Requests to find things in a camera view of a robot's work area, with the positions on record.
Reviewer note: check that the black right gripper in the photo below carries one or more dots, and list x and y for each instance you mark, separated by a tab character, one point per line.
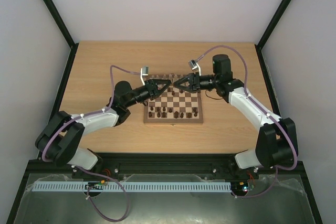
196	82

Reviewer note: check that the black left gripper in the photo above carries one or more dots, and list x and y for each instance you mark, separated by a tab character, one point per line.
153	88

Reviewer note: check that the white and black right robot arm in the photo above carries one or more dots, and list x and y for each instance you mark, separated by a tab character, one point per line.
277	140

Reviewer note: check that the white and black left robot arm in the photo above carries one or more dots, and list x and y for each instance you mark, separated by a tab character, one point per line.
59	141

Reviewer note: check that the wooden chessboard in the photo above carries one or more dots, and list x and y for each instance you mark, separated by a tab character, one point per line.
181	102

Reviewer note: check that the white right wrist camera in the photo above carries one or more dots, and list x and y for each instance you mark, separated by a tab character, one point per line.
193	64

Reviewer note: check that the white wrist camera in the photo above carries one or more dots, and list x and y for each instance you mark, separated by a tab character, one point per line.
144	72
193	64

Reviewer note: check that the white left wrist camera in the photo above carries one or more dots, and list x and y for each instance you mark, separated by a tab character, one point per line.
144	72

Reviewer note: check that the black aluminium frame rail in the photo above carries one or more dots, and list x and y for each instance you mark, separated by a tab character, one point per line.
119	165

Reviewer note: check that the light blue slotted cable duct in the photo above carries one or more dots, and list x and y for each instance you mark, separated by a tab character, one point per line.
134	187

